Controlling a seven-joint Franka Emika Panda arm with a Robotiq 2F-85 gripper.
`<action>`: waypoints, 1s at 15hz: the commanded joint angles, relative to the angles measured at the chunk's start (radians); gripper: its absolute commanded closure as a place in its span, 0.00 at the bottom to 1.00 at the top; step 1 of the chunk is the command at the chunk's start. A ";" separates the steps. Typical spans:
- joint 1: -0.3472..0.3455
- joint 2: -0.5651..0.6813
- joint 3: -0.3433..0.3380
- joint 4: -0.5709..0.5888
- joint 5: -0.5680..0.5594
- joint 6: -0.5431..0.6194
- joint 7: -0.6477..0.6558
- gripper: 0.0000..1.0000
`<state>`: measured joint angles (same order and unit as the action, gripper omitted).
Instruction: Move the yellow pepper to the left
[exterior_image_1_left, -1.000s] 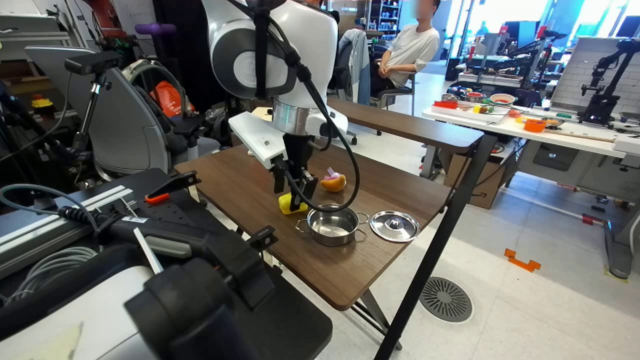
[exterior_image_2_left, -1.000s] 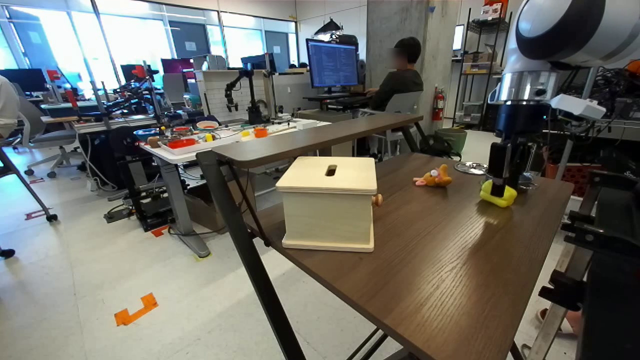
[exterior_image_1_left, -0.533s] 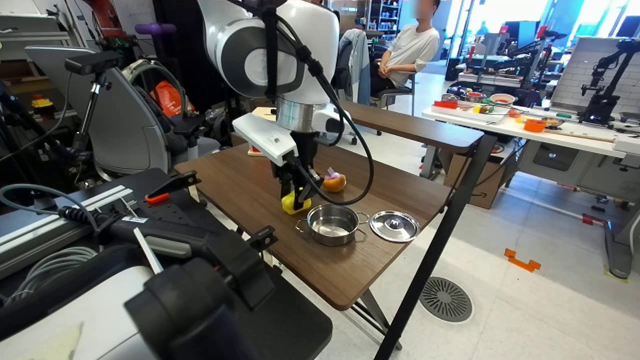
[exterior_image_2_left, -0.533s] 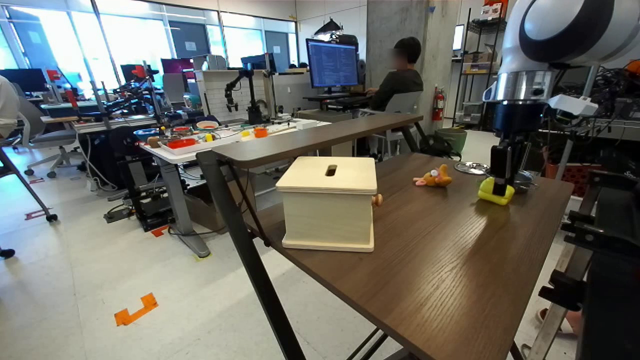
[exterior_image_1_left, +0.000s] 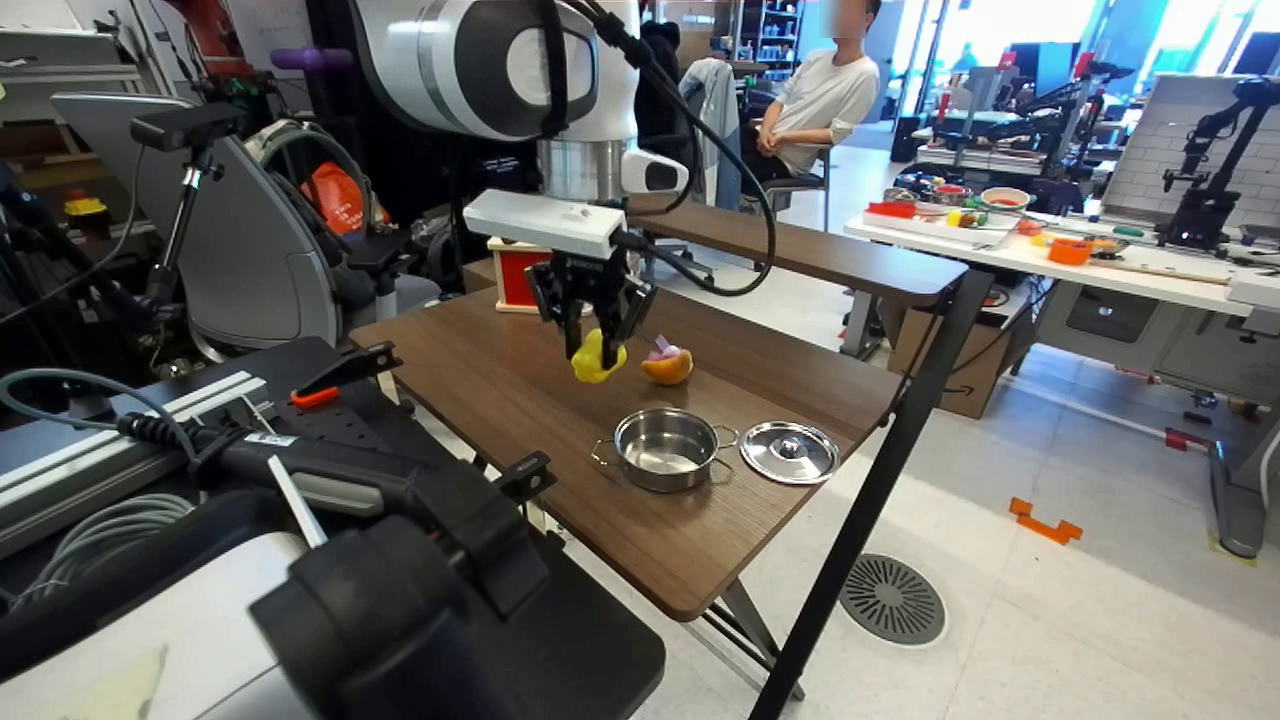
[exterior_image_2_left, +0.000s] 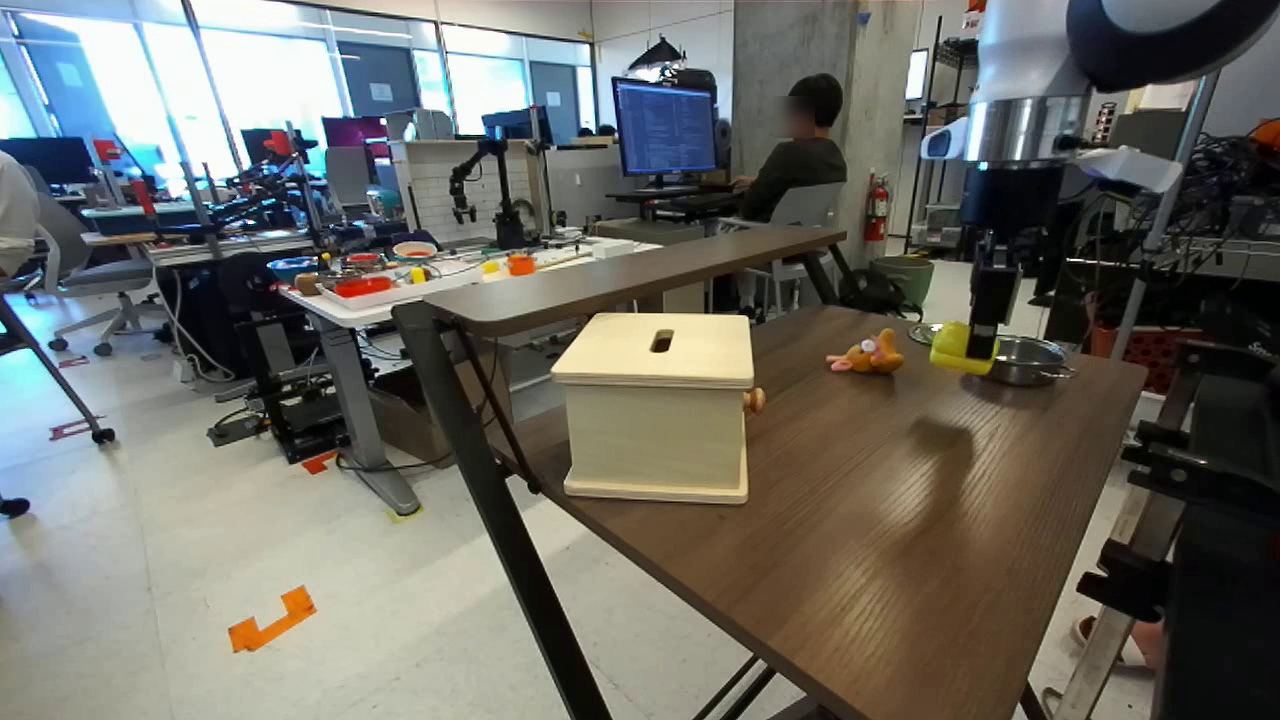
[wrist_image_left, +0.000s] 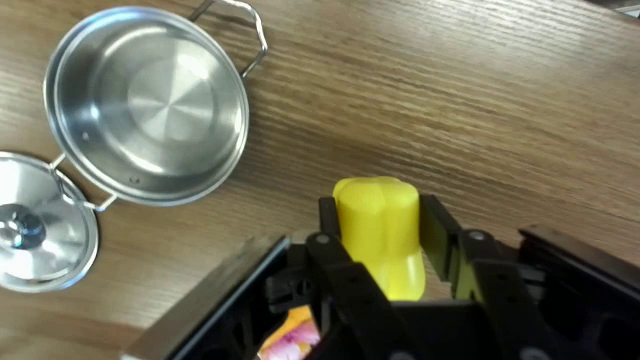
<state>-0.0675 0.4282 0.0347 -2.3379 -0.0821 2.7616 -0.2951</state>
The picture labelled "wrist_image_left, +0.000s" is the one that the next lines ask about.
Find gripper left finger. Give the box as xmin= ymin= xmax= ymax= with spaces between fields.
xmin=120 ymin=196 xmax=418 ymax=360

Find steel pot lid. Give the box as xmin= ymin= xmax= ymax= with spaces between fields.
xmin=0 ymin=151 xmax=100 ymax=294

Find yellow toy pepper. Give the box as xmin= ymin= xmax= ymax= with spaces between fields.
xmin=332 ymin=176 xmax=427 ymax=302

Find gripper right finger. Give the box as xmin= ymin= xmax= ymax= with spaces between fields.
xmin=419 ymin=194 xmax=640 ymax=360

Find orange and pink toy food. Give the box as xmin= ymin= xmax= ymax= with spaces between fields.
xmin=257 ymin=305 xmax=322 ymax=360

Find small steel pot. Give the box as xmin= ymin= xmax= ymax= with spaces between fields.
xmin=43 ymin=0 xmax=269 ymax=213

